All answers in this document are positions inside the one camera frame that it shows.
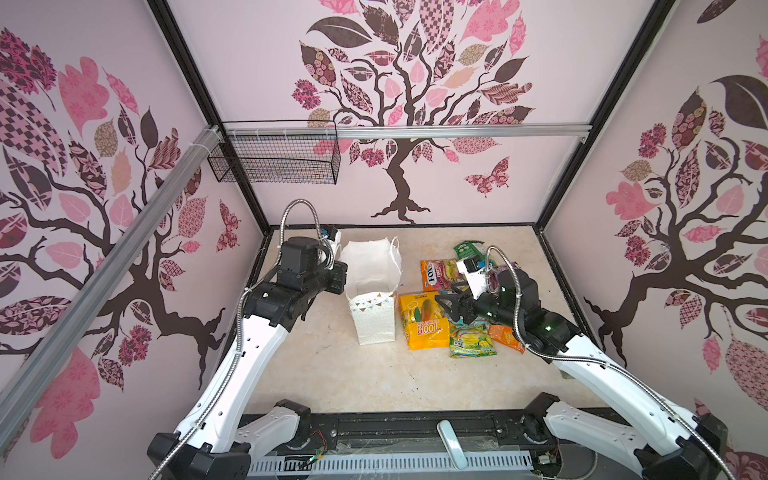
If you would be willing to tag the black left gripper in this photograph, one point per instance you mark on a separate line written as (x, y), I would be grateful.
(338, 272)

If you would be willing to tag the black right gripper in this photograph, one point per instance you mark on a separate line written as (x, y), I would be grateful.
(462, 306)

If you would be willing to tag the green lemon candy bag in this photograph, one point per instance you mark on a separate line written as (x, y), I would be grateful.
(471, 345)

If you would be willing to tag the white paper gift bag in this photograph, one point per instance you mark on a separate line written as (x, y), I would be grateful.
(374, 270)

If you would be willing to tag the yellow gummy snack bag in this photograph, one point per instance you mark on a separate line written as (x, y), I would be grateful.
(424, 322)

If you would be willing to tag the teal fruit candy bag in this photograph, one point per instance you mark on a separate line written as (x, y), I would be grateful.
(478, 325)

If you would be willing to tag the purple candy packet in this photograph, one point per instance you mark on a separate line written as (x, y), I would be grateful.
(493, 279)

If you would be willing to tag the orange flat snack packet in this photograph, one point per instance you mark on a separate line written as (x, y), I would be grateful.
(505, 335)

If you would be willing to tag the green small snack packet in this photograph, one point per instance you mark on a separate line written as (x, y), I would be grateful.
(471, 255)

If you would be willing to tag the orange skittles style packet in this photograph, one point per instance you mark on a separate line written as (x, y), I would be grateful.
(439, 275)

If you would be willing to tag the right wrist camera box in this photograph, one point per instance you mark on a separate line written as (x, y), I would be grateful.
(475, 273)

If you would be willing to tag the black wire mesh basket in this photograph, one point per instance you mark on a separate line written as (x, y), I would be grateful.
(278, 152)

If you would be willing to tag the white handle on base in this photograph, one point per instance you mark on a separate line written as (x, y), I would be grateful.
(452, 444)

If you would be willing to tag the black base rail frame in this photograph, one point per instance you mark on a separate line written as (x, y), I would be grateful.
(477, 431)

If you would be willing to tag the white slotted cable duct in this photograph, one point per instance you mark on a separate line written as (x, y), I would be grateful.
(274, 467)

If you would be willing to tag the aluminium rail back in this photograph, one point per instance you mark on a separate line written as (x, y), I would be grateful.
(408, 132)

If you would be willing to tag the aluminium rail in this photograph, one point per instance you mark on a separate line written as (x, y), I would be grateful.
(408, 132)
(45, 362)

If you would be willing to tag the aluminium rail left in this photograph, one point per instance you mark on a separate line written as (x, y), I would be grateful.
(45, 362)

